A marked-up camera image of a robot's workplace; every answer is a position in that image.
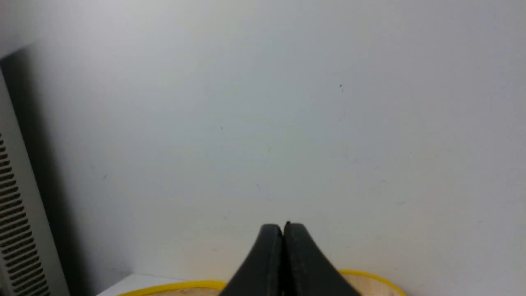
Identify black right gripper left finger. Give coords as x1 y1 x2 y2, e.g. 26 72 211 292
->
220 224 283 296

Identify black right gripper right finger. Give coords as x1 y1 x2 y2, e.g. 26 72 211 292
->
282 222 360 296

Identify yellow rimmed bamboo steamer basket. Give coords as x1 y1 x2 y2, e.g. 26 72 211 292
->
120 269 406 296

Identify grey vented device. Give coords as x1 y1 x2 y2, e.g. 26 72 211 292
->
0 78 70 296

